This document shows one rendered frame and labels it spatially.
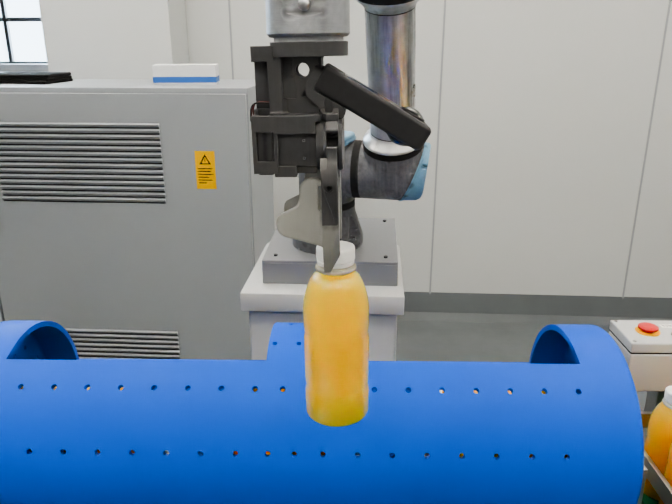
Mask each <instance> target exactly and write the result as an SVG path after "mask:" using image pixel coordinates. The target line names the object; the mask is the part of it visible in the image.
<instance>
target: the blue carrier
mask: <svg viewBox="0 0 672 504"><path fill-rule="evenodd" d="M368 384H369V408H368V412H367V414H366V416H365V417H364V418H363V419H362V420H360V421H359V422H357V423H355V424H352V425H349V426H344V427H330V426H325V425H322V424H319V423H317V422H315V421H314V420H312V419H311V418H310V417H309V415H308V413H307V411H306V394H305V385H306V380H305V359H304V325H303V323H293V322H276V323H275V324H274V325H273V328H272V331H271V335H270V340H269V345H268V352H267V359H266V360H203V359H79V356H78V353H77V350H76V347H75V344H74V342H73V340H72V338H71V336H70V335H69V333H68V332H67V331H66V330H65V328H63V327H62V326H61V325H60V324H58V323H56V322H53V321H12V320H11V321H3V322H0V504H637V503H638V500H639V496H640V492H641V486H642V479H643V469H644V437H643V426H642V418H641V411H640V406H639V401H638V396H637V392H636V388H635V385H634V381H633V378H632V375H631V372H630V369H629V367H628V364H627V362H626V360H625V357H624V355H623V353H622V351H621V350H620V348H619V346H618V345H617V343H616V342H615V341H614V339H613V338H612V337H611V336H610V335H609V334H608V333H607V332H606V331H605V330H603V329H602V328H600V327H598V326H595V325H575V324H549V325H546V326H545V327H543V328H542V329H541V331H540V332H539V334H538V335H537V337H536V339H535V342H534V345H533V348H532V351H531V355H530V360H529V362H451V361H369V379H368ZM23 386H24V387H23ZM21 387H23V389H21ZM55 387H57V388H56V389H55V390H54V388H55ZM88 387H90V389H89V390H87V388H88ZM122 387H124V388H123V390H120V388H122ZM255 388H257V389H258V390H257V391H256V392H254V391H253V390H254V389H255ZM281 389H285V391H284V392H281ZM439 390H443V391H444V393H440V391H439ZM474 390H476V391H477V392H478V393H477V394H476V393H474V392H473V391H474ZM508 391H511V393H512V394H509V393H508ZM542 391H544V392H545V393H546V394H543V393H542ZM29 449H31V450H32V452H30V450H29ZM63 449H65V450H66V453H65V452H64V451H63ZM97 450H100V453H98V452H97ZM131 450H134V452H135V453H132V452H131ZM165 450H167V451H169V454H167V453H166V452H165ZM234 451H237V452H238V454H234ZM267 451H269V452H270V455H267V454H266V452H267ZM292 452H296V453H297V454H296V455H293V454H292ZM321 452H324V453H325V455H321V454H320V453H321ZM356 452H358V453H360V455H358V456H356V455H355V453H356ZM425 453H429V455H428V456H424V455H425ZM461 453H463V454H464V455H463V456H462V457H459V455H460V454H461ZM495 454H498V456H497V457H494V455H495ZM530 454H533V456H532V457H531V458H529V455H530ZM566 454H567V455H568V456H567V457H566V458H564V456H565V455H566Z"/></svg>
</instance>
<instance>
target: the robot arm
mask: <svg viewBox="0 0 672 504"><path fill-rule="evenodd" d="M356 1H357V2H359V3H360V4H361V5H362V6H363V7H364V15H365V35H366V55H367V75H368V87H367V86H366V85H364V84H363V83H361V82H359V81H358V80H356V79H354V78H353V77H351V76H349V75H348V74H346V73H345V72H343V71H341V70H340V69H338V68H336V67H335V66H333V65H332V64H330V63H327V64H326V65H325V66H324V61H323V58H324V56H348V41H344V39H343V37H346V36H348V35H349V34H350V0H265V8H266V33H267V36H268V37H269V38H274V42H270V46H250V55H251V62H254V70H255V88H256V102H255V103H254V104H252V106H251V108H250V121H251V130H252V147H253V164H254V174H259V175H274V174H275V177H297V175H299V194H298V195H296V196H294V197H292V198H290V199H288V200H287V201H286V202H285V204H284V212H283V213H281V214H280V215H279V216H278V218H277V221H276V227H277V230H278V232H279V233H280V234H281V235H282V236H284V237H287V238H291V239H292V244H293V246H294V247H295V248H296V249H298V250H300V251H303V252H306V253H310V254H316V246H317V245H318V246H321V247H323V261H324V273H330V272H331V271H332V269H333V267H334V265H335V264H336V262H337V260H338V258H339V256H340V241H346V242H350V243H352V244H354V246H355V250H356V249H358V248H359V247H361V245H362V244H363V231H362V228H361V225H360V222H359V219H358V216H357V213H356V210H355V198H369V199H387V200H398V201H403V200H418V199H419V198H420V197H421V196H422V194H423V190H424V185H425V179H426V173H427V167H428V162H429V156H430V150H431V144H430V143H427V142H426V141H427V139H428V137H429V136H430V134H431V128H430V127H429V126H428V125H427V124H426V123H425V122H424V121H425V120H424V118H423V116H422V115H421V113H420V112H419V111H418V110H416V4H417V2H418V1H419V0H356ZM301 63H305V64H307V65H308V67H309V73H308V75H307V76H303V75H301V74H300V73H299V70H298V67H299V65H300V64H301ZM255 105H256V106H257V108H256V109H255V110H254V107H255ZM347 109H348V110H349V111H351V112H353V113H354V114H356V115H358V116H359V117H361V118H363V119H364V120H366V121H368V122H369V123H370V129H369V130H368V131H367V132H366V133H365V134H364V136H363V140H356V136H355V133H354V132H352V131H344V116H345V113H346V110H347ZM252 113H253V115H252Z"/></svg>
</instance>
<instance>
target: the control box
mask: <svg viewBox="0 0 672 504"><path fill-rule="evenodd" d="M641 322H649V323H653V324H655V325H657V326H658V327H659V331H657V332H653V333H645V332H643V331H642V330H641V329H639V328H638V324H639V323H641ZM662 325H663V326H662ZM666 325H667V326H668V325H671V327H670V326H668V327H667V326H666ZM609 329H610V330H609V335H610V336H611V337H612V338H613V339H614V341H615V342H616V343H617V345H618V346H619V348H620V350H621V351H622V353H623V355H624V357H625V360H626V362H627V364H628V367H629V369H630V372H631V375H632V378H633V381H634V385H635V388H636V391H661V392H665V389H666V387H668V386H672V321H652V320H611V321H610V327H609Z"/></svg>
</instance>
